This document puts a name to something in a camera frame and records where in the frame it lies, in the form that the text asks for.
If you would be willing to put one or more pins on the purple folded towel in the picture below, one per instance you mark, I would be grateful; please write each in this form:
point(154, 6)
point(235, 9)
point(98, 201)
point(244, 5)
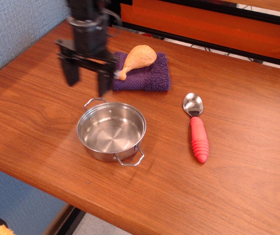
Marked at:
point(153, 78)

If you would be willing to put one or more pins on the orange object at corner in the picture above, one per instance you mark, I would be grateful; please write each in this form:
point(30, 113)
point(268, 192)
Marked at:
point(5, 231)

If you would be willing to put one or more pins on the stainless steel pot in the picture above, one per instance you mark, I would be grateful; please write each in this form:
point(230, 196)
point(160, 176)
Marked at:
point(112, 131)

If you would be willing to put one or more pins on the red handled metal spoon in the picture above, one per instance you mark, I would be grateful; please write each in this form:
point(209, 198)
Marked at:
point(193, 106)

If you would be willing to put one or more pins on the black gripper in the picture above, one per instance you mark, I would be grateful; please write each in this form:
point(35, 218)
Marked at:
point(88, 49)

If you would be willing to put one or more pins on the orange panel black frame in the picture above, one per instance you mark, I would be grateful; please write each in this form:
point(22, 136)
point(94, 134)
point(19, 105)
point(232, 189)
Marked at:
point(216, 24)

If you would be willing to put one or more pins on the plastic chicken drumstick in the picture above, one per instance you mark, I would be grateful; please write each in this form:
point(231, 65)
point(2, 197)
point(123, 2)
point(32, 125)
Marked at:
point(139, 57)

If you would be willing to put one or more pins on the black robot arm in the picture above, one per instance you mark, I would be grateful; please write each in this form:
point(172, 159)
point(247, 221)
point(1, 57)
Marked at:
point(89, 10)

